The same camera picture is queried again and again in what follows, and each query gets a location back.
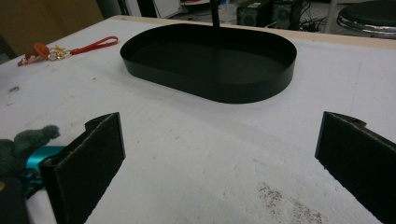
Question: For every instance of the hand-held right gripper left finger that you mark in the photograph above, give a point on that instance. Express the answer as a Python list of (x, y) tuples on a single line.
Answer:
[(84, 174)]

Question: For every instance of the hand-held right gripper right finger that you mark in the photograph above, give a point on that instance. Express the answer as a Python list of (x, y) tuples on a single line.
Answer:
[(361, 165)]

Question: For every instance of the black oval tray hanger stand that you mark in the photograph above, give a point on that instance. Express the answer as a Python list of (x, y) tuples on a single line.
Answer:
[(218, 88)]

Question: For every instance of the white foam mat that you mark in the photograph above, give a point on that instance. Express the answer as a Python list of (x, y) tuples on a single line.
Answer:
[(202, 140)]

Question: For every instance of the black round stool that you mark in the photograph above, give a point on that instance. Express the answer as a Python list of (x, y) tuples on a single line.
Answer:
[(370, 14)]

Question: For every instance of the brown wooden panel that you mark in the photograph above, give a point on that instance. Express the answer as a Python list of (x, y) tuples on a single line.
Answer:
[(46, 18)]

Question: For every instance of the black computer tower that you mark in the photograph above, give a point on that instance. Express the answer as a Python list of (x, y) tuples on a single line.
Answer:
[(252, 14), (285, 14)]

